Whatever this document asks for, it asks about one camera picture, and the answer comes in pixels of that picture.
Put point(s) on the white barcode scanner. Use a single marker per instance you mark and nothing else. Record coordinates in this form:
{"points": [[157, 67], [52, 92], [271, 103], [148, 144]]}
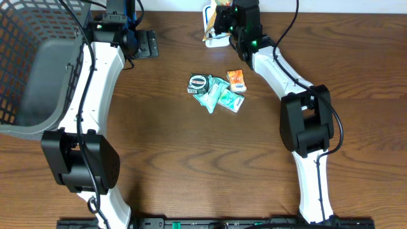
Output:
{"points": [[211, 40]]}

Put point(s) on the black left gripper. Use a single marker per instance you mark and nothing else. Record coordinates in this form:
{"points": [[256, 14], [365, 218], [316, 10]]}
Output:
{"points": [[147, 43]]}

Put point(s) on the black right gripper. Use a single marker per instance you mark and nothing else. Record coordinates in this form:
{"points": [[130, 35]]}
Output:
{"points": [[220, 11]]}

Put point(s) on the dark mesh plastic basket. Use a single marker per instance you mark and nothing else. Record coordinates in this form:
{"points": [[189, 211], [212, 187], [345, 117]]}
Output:
{"points": [[41, 60]]}

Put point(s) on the teal snack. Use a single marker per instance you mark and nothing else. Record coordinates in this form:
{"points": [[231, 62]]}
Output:
{"points": [[210, 99]]}

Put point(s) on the yellow snack bag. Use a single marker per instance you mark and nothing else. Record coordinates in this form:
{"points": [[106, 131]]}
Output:
{"points": [[212, 19]]}

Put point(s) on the orange small packet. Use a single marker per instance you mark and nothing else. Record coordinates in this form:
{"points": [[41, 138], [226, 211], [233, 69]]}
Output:
{"points": [[236, 79]]}

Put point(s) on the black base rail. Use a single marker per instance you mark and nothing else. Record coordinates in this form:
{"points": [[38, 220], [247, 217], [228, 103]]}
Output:
{"points": [[278, 222]]}

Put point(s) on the green tissue pack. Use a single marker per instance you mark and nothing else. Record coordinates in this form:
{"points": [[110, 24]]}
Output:
{"points": [[231, 100]]}

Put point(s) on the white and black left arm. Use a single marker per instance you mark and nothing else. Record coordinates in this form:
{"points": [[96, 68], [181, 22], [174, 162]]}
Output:
{"points": [[78, 153]]}

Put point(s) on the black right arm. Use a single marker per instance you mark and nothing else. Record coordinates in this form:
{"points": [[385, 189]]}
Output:
{"points": [[306, 122]]}

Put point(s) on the round label dark packet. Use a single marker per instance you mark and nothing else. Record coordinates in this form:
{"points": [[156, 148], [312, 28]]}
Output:
{"points": [[198, 83]]}

